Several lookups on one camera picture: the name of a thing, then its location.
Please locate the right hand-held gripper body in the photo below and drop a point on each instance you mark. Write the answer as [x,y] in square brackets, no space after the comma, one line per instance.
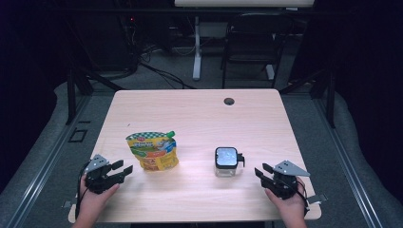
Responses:
[290,169]

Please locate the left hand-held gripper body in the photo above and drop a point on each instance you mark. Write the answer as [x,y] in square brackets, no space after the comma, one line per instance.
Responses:
[98,180]

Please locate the yellow spout pouch green cap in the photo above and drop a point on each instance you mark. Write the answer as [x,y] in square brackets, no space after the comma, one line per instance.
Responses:
[155,153]

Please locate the clear jar with black lid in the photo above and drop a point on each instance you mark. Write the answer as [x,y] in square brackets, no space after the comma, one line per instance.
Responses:
[226,158]

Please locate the person's left hand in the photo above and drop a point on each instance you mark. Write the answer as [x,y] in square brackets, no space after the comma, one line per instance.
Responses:
[93,204]

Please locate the person's right hand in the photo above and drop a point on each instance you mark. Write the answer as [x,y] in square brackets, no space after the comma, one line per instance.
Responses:
[293,209]

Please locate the grey tape strip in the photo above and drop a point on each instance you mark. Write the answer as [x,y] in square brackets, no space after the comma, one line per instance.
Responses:
[318,199]
[67,204]

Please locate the black metal stand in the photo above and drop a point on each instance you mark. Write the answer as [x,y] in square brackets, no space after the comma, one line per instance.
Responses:
[331,101]
[71,95]

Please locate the black computer tower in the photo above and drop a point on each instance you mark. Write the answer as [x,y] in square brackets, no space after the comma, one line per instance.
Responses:
[104,41]

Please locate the black folding chair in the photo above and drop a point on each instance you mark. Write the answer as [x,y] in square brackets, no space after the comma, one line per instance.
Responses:
[253,38]

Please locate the white desk leg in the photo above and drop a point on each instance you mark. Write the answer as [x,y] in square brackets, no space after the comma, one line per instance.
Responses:
[197,57]

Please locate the white desk top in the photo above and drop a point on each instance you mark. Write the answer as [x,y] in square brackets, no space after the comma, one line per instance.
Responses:
[244,3]

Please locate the aluminium floor rail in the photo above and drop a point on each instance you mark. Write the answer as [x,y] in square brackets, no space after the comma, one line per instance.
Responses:
[351,171]
[44,171]

